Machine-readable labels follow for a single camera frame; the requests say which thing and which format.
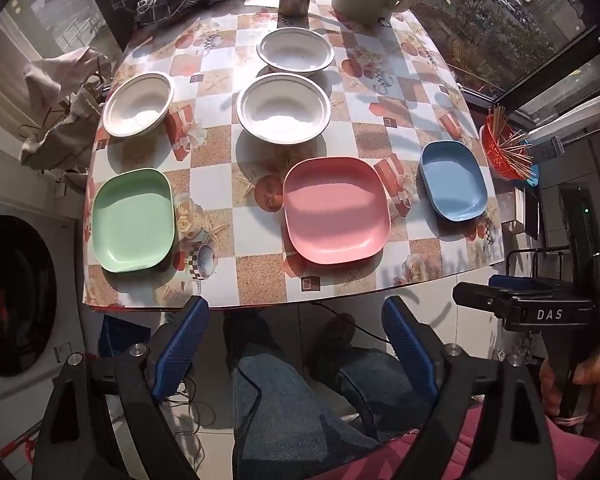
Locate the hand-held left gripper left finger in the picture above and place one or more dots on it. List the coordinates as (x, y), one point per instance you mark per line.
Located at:
(182, 345)

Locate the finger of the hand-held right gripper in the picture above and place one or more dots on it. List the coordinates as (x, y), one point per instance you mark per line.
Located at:
(480, 300)
(520, 284)

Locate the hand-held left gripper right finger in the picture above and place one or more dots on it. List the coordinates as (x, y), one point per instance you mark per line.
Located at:
(410, 350)

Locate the blue plate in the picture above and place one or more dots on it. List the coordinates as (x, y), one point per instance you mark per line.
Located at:
(452, 180)

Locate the green plate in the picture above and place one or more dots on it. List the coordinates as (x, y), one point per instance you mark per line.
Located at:
(132, 220)

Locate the pink plate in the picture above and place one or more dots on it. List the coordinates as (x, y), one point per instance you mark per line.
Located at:
(335, 210)

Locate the white bowl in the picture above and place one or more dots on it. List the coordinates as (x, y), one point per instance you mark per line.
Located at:
(295, 52)
(282, 107)
(137, 105)

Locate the person's right leg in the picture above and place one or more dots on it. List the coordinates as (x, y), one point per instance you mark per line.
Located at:
(380, 380)

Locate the person's leg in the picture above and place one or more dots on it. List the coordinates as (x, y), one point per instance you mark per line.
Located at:
(285, 410)
(380, 380)

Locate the grey device with green light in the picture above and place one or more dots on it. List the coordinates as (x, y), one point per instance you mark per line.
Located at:
(582, 220)

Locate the person's left leg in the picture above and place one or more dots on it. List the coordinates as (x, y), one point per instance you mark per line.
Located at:
(285, 410)

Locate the red plastic basket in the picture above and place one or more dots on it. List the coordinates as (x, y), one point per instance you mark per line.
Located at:
(497, 152)

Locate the bundle of wooden sticks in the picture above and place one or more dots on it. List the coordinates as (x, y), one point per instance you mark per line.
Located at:
(515, 147)

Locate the maroon garment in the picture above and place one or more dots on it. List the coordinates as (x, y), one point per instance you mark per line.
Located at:
(505, 455)

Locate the white washing machine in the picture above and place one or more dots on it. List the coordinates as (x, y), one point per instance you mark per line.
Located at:
(20, 295)

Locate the printed checkered tablecloth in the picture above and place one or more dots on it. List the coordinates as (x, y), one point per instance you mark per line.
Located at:
(215, 175)

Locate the beige cloth bag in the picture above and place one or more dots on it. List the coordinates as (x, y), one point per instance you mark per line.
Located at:
(55, 110)

